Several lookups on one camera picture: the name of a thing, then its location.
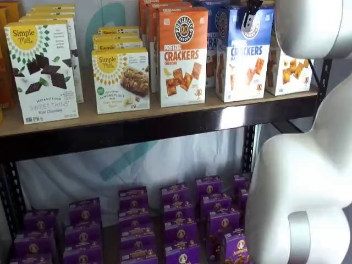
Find black metal shelf beam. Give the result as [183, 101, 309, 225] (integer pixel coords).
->
[0, 92, 321, 164]

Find blue white pretzel crackers box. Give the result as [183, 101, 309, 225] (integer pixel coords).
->
[214, 3, 276, 103]
[204, 1, 233, 89]

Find black perforated shelf post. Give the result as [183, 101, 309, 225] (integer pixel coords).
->
[241, 124, 257, 177]
[316, 58, 333, 107]
[0, 160, 27, 243]

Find purple Annie's box orange label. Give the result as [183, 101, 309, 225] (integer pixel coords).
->
[119, 248, 160, 264]

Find metal wood shelf unit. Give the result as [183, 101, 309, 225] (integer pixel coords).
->
[15, 0, 261, 218]

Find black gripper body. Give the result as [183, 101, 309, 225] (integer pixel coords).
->
[245, 0, 262, 15]

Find Simple Mills Sweet Thins box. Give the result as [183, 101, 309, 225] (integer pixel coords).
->
[25, 9, 76, 18]
[4, 19, 80, 125]
[18, 15, 85, 105]
[31, 3, 76, 12]

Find purple Annie's snack box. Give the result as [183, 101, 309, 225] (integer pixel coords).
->
[118, 207, 151, 230]
[163, 221, 197, 246]
[162, 202, 194, 223]
[201, 193, 233, 215]
[159, 183, 190, 206]
[238, 188, 250, 210]
[233, 174, 250, 194]
[68, 197, 102, 226]
[118, 186, 149, 210]
[23, 208, 59, 235]
[64, 224, 102, 250]
[62, 246, 105, 264]
[195, 175, 223, 199]
[9, 252, 53, 264]
[120, 227, 155, 251]
[164, 244, 201, 264]
[13, 229, 56, 261]

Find orange snack box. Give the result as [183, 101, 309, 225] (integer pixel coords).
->
[0, 4, 17, 111]
[4, 0, 24, 25]

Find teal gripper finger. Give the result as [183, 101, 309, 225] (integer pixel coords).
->
[240, 11, 256, 33]

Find Simple Mills almond bars box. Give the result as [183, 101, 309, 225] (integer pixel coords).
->
[91, 37, 144, 52]
[97, 26, 140, 36]
[92, 33, 141, 41]
[91, 47, 151, 115]

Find orange pretzel crackers box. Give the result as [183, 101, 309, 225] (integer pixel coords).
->
[138, 0, 191, 52]
[156, 5, 209, 108]
[145, 2, 193, 94]

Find purple Annie's chocolate bunny box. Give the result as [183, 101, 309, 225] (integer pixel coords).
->
[207, 210, 241, 236]
[206, 232, 250, 264]

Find white cheese cracker box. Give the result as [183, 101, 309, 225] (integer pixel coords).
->
[265, 32, 315, 97]

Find purple Annie's snack boxes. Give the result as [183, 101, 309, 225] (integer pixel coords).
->
[54, 217, 210, 264]

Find wooden shelf board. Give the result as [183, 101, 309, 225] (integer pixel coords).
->
[0, 81, 320, 139]

